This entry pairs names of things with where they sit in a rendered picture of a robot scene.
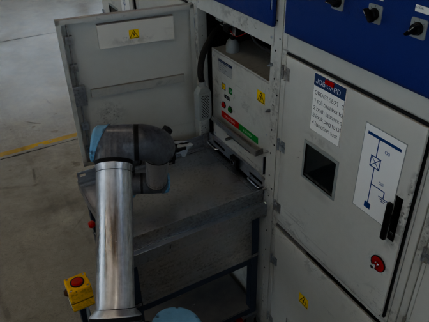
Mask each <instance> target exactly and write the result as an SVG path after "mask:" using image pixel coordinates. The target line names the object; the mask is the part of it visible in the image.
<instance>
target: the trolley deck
mask: <svg viewBox="0 0 429 322"><path fill-rule="evenodd" d="M168 173H169V175H170V190H169V192H168V193H164V194H162V193H161V194H136V196H135V197H134V198H133V236H137V235H139V234H142V233H145V232H148V231H150V230H153V229H156V228H158V227H161V226H164V225H166V224H169V223H172V222H175V221H177V220H180V219H183V218H185V217H188V216H190V215H193V214H196V213H199V212H201V211H204V210H207V209H210V208H212V207H215V206H218V205H220V204H223V203H226V202H228V201H231V200H233V199H237V198H238V197H242V196H245V195H247V194H250V193H252V191H251V190H250V189H249V188H248V187H247V186H246V185H245V184H244V183H243V182H242V181H241V180H240V179H239V178H237V177H236V176H235V175H234V174H233V173H232V172H231V171H230V170H229V169H228V168H226V167H225V166H224V165H223V164H222V163H221V162H220V161H219V160H218V159H217V158H216V157H215V156H214V155H213V154H212V153H211V152H210V151H209V150H208V149H204V150H202V151H198V152H195V153H192V154H189V155H186V156H185V157H179V158H177V159H176V160H175V164H170V165H169V168H168ZM77 183H78V186H79V191H80V193H81V194H82V197H83V198H84V200H85V202H86V204H87V205H88V207H89V209H90V210H91V213H92V214H93V216H94V218H95V219H96V184H94V185H90V186H88V187H84V188H81V187H80V185H79V181H77ZM266 210H267V205H266V204H265V203H264V202H262V203H259V204H256V205H254V206H251V207H249V208H246V209H243V210H241V211H238V212H235V213H233V214H231V215H227V216H226V217H223V218H220V219H218V220H215V221H212V222H210V223H207V224H204V225H203V226H199V227H196V228H195V229H191V230H189V231H187V232H184V233H181V234H179V235H176V236H173V237H171V238H168V239H166V240H163V241H160V242H158V243H155V244H153V245H150V246H148V247H145V248H143V249H140V250H137V251H135V252H134V267H137V266H140V265H143V264H144V263H147V262H150V261H152V260H154V259H157V258H159V257H162V256H165V255H167V254H170V253H172V252H175V251H177V250H179V249H182V248H185V247H187V246H189V245H192V244H194V243H197V242H200V241H202V240H205V239H207V238H210V237H212V236H214V235H217V234H220V233H222V232H224V231H227V230H229V229H232V228H234V227H237V226H240V225H242V224H245V223H247V222H249V221H252V220H255V219H257V218H259V217H262V216H264V215H266Z"/></svg>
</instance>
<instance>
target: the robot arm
mask: <svg viewBox="0 0 429 322"><path fill-rule="evenodd" d="M171 133H172V129H171V128H170V127H169V126H166V125H164V126H163V128H162V129H161V128H158V127H157V126H153V125H147V124H121V125H111V124H107V125H97V126H96V127H94V129H93V132H92V135H91V142H90V148H89V150H90V152H89V158H90V161H91V162H93V163H94V166H95V168H96V309H95V311H94V312H93V313H92V314H91V315H90V316H89V322H201V320H200V319H199V318H198V316H197V315H196V314H195V313H193V312H192V311H190V310H188V309H185V308H182V307H178V308H175V307H169V308H166V309H163V310H161V311H160V312H159V313H158V314H157V315H156V316H155V317H154V318H153V320H152V321H142V313H141V312H140V311H139V310H137V309H136V307H135V286H134V252H133V198H134V197H135V196H136V194H161V193H162V194H164V193H168V192H169V190H170V175H169V173H168V168H169V165H170V164H169V163H171V162H172V163H171V164H175V160H176V153H177V154H179V153H180V154H181V156H182V157H185V156H186V154H187V152H188V149H189V148H191V147H192V146H193V144H192V143H190V142H186V141H178V140H173V138H172V136H171ZM138 165H146V172H145V173H135V166H138Z"/></svg>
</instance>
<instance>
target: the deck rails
mask: <svg viewBox="0 0 429 322"><path fill-rule="evenodd" d="M185 141H186V142H190V143H192V144H193V146H192V147H191V148H189V149H188V152H187V154H186V155H189V154H192V153H195V152H198V151H202V150H205V149H207V148H206V147H205V146H204V135H200V136H198V137H194V138H191V139H187V140H185ZM145 168H146V165H138V166H135V171H139V170H141V169H145ZM84 173H85V174H86V175H85V176H81V177H80V174H84ZM77 178H78V181H79V185H80V187H81V188H84V187H88V186H90V185H94V184H96V168H95V167H94V168H91V169H88V170H85V171H81V172H77ZM262 202H263V190H262V189H260V190H258V191H255V192H252V193H250V194H247V195H244V196H242V197H238V198H237V199H233V200H231V201H228V202H226V203H223V204H220V205H218V206H215V207H212V208H210V209H207V210H204V211H201V212H199V213H196V214H193V215H190V216H188V217H185V218H182V219H180V220H177V221H175V222H172V223H169V224H166V225H164V226H161V227H158V228H156V229H153V230H150V231H148V232H145V233H142V234H139V235H137V236H134V237H133V251H134V252H135V251H137V250H140V249H143V248H145V247H148V246H150V245H153V244H155V243H158V242H161V241H163V240H166V239H168V238H171V237H173V236H176V235H179V234H181V233H184V232H187V231H189V230H191V229H195V228H196V227H199V226H203V225H204V224H207V223H210V222H212V221H215V220H218V219H220V218H223V217H226V216H227V215H231V214H233V213H235V212H238V211H241V210H243V209H246V208H249V207H251V206H254V205H256V204H259V203H262Z"/></svg>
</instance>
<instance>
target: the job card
mask: <svg viewBox="0 0 429 322"><path fill-rule="evenodd" d="M347 90H348V88H346V87H345V86H342V85H341V84H339V83H337V82H335V81H333V80H331V79H328V78H327V77H325V76H323V75H321V74H319V73H317V72H315V77H314V84H313V96H312V109H311V116H310V129H311V130H313V131H314V132H315V133H317V134H319V135H320V136H321V137H323V138H325V139H326V140H327V141H329V142H330V143H332V144H334V145H335V146H336V147H338V148H339V147H340V139H341V134H342V125H343V117H344V112H345V103H346V98H347Z"/></svg>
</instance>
